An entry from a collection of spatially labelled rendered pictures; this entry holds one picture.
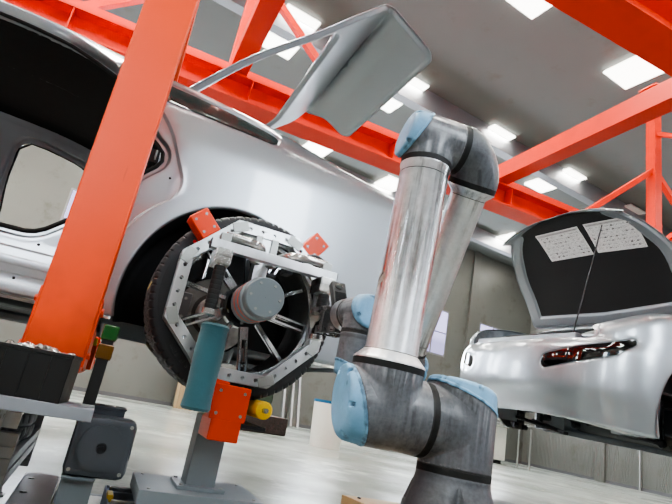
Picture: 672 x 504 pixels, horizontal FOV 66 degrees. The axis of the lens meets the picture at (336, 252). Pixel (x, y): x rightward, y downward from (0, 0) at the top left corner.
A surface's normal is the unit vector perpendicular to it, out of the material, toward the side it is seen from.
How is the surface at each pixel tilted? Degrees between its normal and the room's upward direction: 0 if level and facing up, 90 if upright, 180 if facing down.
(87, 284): 90
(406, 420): 98
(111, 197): 90
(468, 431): 91
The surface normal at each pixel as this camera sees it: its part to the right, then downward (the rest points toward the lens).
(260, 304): 0.41, -0.20
